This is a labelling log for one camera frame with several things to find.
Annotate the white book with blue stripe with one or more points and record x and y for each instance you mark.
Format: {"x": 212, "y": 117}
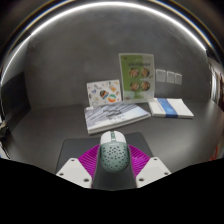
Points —
{"x": 171, "y": 108}

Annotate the black mouse pad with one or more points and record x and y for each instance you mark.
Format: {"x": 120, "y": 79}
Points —
{"x": 76, "y": 146}

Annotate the curved white light strip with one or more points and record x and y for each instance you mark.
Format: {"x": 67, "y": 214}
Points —
{"x": 100, "y": 4}

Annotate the grey patterned book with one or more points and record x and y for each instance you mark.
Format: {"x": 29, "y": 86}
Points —
{"x": 115, "y": 116}

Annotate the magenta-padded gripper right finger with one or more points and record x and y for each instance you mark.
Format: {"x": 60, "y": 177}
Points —
{"x": 151, "y": 170}

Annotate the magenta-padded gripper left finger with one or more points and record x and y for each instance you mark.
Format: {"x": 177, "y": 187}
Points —
{"x": 75, "y": 171}

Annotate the green and white computer mouse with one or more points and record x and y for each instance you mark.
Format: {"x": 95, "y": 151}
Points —
{"x": 114, "y": 153}

